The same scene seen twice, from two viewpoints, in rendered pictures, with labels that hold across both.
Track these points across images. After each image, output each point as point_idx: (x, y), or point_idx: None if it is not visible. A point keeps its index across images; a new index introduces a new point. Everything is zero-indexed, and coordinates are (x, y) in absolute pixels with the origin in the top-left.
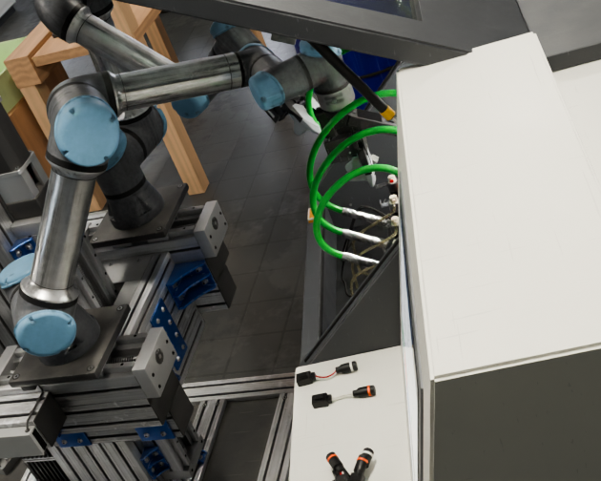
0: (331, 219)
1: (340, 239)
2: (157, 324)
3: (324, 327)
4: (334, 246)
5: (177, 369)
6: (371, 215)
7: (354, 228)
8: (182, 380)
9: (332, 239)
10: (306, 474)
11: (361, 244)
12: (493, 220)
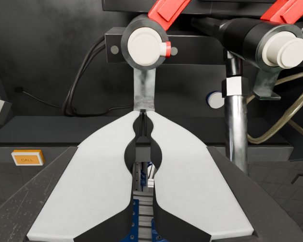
0: (6, 126)
1: (30, 112)
2: (133, 235)
3: (220, 135)
4: (50, 119)
5: (138, 199)
6: (241, 114)
7: (10, 97)
8: (138, 192)
9: (42, 123)
10: None
11: (44, 90)
12: None
